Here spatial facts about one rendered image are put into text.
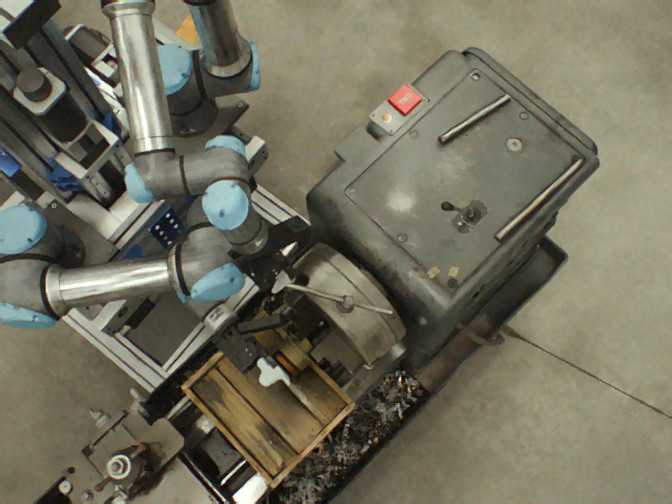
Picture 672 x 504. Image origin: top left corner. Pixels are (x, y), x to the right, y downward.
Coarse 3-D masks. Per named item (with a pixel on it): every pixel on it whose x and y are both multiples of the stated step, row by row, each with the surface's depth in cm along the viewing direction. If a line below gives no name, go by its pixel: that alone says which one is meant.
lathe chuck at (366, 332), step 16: (304, 256) 179; (304, 272) 173; (320, 272) 170; (336, 272) 169; (288, 288) 187; (320, 288) 168; (336, 288) 168; (352, 288) 168; (320, 304) 167; (336, 304) 167; (336, 320) 166; (352, 320) 167; (368, 320) 168; (384, 320) 170; (352, 336) 167; (368, 336) 169; (384, 336) 172; (368, 352) 171; (384, 352) 176; (368, 368) 181
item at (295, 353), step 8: (280, 344) 179; (288, 344) 176; (296, 344) 177; (304, 344) 177; (312, 344) 177; (280, 352) 177; (288, 352) 176; (296, 352) 175; (304, 352) 177; (280, 360) 176; (288, 360) 176; (296, 360) 175; (304, 360) 176; (312, 360) 178; (288, 368) 175; (296, 368) 177; (304, 368) 179
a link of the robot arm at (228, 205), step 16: (208, 192) 128; (224, 192) 127; (240, 192) 127; (208, 208) 126; (224, 208) 125; (240, 208) 127; (224, 224) 128; (240, 224) 128; (256, 224) 133; (240, 240) 133
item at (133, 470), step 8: (112, 456) 167; (120, 456) 167; (128, 456) 167; (136, 456) 169; (128, 464) 166; (136, 464) 167; (128, 472) 165; (136, 472) 167; (112, 480) 166; (120, 480) 166; (128, 480) 166
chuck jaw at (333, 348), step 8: (328, 336) 178; (336, 336) 178; (320, 344) 178; (328, 344) 177; (336, 344) 177; (344, 344) 177; (312, 352) 177; (320, 352) 177; (328, 352) 177; (336, 352) 176; (344, 352) 176; (352, 352) 176; (320, 360) 176; (328, 360) 176; (336, 360) 176; (344, 360) 176; (352, 360) 175; (360, 360) 175; (352, 368) 175
